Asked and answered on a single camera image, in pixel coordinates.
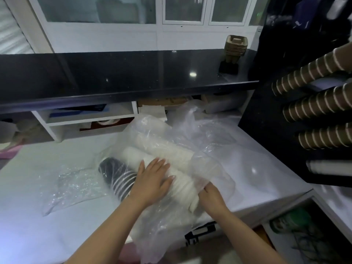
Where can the black wrapped cutlery bundle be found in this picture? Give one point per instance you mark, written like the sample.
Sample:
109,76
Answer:
277,19

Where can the black cup dispenser rack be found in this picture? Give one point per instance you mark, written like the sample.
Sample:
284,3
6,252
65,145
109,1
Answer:
269,134

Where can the person's right hand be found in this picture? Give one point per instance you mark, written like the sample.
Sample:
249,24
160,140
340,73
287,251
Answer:
213,200

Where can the clear bubble wrap sheet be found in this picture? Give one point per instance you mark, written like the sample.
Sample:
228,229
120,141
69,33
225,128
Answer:
71,186

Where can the white cup stack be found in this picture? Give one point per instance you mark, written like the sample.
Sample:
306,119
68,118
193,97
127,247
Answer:
330,167

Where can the person's right forearm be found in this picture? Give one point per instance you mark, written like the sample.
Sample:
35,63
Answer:
247,241

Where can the blue folder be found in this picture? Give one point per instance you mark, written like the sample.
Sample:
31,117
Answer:
77,111

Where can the pink paper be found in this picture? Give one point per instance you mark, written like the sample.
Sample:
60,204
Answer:
8,153

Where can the wrapped white napkin packet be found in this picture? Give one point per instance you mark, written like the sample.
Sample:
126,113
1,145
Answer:
152,112

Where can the stack of white lids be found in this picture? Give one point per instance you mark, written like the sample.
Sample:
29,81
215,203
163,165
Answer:
337,8

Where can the person's left forearm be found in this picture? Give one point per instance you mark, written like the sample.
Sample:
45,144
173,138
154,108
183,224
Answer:
104,233

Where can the white shelf unit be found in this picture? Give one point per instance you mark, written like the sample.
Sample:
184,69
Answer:
90,119

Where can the bundle of blue paper packets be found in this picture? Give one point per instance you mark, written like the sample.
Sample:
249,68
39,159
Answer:
305,12

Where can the white tape roll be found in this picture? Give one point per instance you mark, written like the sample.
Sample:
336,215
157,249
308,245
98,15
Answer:
108,123

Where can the stack of striped paper cups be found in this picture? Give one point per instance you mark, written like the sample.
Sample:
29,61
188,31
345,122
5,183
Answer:
115,173

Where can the large clear plastic bag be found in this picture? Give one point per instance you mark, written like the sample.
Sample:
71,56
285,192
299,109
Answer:
217,173

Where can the white framed window partition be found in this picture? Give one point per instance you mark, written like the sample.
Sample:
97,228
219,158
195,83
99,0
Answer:
110,38

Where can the person's left hand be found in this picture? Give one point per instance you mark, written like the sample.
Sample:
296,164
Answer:
151,184

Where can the stack of pulp cup trays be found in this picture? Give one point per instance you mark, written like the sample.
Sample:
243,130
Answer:
235,46

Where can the grey roller shutter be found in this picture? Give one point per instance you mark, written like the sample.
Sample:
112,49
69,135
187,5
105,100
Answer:
13,32

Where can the brown cup stack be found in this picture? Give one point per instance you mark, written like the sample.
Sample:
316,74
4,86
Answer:
310,71

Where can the black glossy bar counter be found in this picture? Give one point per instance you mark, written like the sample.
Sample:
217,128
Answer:
110,76

